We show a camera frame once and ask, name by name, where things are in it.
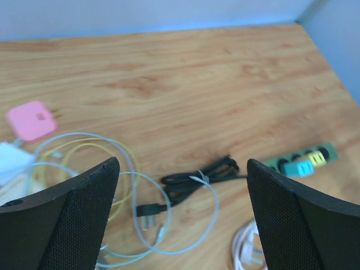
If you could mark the pink round power strip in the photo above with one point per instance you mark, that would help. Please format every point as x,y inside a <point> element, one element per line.
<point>243,248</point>

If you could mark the teal charger plug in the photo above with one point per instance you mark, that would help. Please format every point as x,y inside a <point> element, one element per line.
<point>301,168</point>

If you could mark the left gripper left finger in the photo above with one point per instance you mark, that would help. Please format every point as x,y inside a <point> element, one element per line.
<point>61,227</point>

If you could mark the green power strip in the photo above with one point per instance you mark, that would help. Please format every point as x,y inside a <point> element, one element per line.
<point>277,163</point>

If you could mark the pink charger plug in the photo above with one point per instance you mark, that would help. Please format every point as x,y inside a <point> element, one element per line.
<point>31,121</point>

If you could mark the yellow charger plug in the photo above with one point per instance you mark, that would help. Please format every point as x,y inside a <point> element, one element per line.
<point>317,158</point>

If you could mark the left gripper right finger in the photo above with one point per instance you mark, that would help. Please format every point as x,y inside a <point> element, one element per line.
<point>300,227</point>

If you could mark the white charger plug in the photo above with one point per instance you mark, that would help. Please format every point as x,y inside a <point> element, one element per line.
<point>13,160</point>

